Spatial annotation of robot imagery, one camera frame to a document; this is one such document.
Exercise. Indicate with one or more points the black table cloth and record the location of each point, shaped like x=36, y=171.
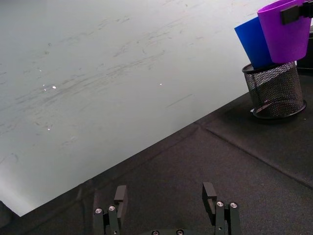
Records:
x=195, y=171

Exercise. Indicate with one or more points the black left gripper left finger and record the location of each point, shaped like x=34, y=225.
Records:
x=111, y=220

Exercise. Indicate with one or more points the plain pale wall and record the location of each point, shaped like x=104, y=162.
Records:
x=110, y=73

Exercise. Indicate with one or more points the blue rolled foam sheet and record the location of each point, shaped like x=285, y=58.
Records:
x=254, y=41

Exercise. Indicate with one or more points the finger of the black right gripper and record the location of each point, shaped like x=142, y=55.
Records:
x=292, y=13

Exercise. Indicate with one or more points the purple foam sheet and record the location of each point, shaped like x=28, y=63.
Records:
x=284, y=41

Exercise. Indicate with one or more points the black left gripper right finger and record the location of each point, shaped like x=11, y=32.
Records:
x=223, y=218

